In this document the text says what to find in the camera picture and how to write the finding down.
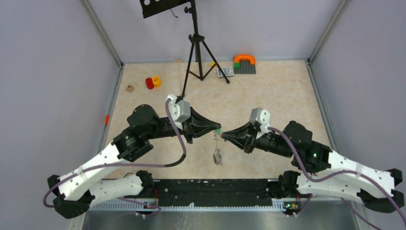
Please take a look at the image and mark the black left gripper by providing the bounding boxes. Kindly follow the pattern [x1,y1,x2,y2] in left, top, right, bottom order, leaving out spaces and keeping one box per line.
[146,106,222,144]

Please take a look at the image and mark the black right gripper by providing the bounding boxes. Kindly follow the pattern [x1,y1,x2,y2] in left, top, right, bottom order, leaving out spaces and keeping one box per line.
[222,120,295,159]

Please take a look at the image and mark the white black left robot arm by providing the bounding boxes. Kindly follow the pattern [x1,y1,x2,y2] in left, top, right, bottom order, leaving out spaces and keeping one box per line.
[47,99,221,219]

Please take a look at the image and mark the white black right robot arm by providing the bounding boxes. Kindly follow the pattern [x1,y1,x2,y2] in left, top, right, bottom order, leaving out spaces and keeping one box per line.
[221,121,405,213]

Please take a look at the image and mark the blue playing card box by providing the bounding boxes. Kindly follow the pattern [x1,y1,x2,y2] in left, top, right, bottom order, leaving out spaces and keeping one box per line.
[217,67,234,78]

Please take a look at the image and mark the yellow plastic cylinder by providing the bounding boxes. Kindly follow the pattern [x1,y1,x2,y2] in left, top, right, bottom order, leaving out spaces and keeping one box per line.
[152,76,161,88]

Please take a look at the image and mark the red plastic cylinder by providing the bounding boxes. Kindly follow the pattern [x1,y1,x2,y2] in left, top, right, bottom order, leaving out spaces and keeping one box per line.
[145,78,155,90]

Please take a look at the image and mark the grey lego baseplate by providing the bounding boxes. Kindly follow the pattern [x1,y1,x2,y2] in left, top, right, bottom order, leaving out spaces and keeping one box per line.
[234,61,256,74]

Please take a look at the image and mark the small wooden block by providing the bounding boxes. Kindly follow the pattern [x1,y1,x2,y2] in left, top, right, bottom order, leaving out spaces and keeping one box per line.
[126,84,135,92]

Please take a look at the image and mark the orange plastic arch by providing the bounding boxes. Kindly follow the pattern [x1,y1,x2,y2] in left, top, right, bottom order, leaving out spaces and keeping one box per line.
[234,54,256,65]

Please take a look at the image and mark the black tripod stand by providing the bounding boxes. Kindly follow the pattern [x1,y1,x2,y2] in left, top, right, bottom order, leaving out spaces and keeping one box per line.
[181,0,230,97]

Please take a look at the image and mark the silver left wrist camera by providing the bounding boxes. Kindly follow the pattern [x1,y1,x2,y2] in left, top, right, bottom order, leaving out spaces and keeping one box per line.
[165,94,191,130]

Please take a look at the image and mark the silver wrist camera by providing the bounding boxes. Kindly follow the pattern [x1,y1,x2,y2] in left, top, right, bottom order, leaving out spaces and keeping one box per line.
[165,94,191,130]
[249,107,271,133]

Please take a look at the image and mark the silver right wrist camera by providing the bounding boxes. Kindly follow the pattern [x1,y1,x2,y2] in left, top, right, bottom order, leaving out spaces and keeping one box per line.
[249,107,271,133]

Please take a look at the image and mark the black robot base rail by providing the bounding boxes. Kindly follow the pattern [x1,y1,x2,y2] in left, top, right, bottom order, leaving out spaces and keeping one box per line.
[131,169,313,213]

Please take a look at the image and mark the black perforated mount plate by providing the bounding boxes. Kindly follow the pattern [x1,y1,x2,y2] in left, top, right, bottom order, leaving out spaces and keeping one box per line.
[139,0,190,19]

